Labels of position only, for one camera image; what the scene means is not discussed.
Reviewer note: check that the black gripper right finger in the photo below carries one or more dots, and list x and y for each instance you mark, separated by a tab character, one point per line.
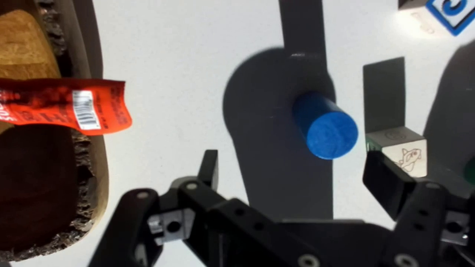
388	183

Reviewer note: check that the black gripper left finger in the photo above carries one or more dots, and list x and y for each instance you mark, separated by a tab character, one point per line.
209	171

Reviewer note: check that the blue cylinder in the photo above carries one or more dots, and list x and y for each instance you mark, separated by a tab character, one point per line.
329	132

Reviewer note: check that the green cylinder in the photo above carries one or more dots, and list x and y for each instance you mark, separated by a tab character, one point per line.
470	171

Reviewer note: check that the red snack packet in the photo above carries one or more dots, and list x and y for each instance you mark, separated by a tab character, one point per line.
90	106

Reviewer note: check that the large wooden tray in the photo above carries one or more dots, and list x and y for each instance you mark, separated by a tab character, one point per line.
54	181

